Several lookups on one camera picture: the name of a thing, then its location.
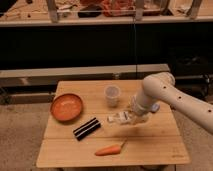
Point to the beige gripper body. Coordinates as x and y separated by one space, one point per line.
137 119

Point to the white plastic bottle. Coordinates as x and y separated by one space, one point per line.
120 118

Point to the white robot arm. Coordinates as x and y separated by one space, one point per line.
161 86

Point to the blue sponge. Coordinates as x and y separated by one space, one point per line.
155 107

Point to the clear plastic cup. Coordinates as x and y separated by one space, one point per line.
112 94

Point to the orange carrot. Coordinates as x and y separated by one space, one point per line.
110 150

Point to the black white striped block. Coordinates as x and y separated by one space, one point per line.
86 129

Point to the wooden folding table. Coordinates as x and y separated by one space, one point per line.
156 142

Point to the orange bowl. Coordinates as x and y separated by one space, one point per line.
66 107

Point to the red cloth on shelf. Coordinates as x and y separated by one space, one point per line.
117 8

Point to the black object on shelf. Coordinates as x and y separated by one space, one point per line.
90 11

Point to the long metal bench rail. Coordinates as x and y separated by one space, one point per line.
51 76

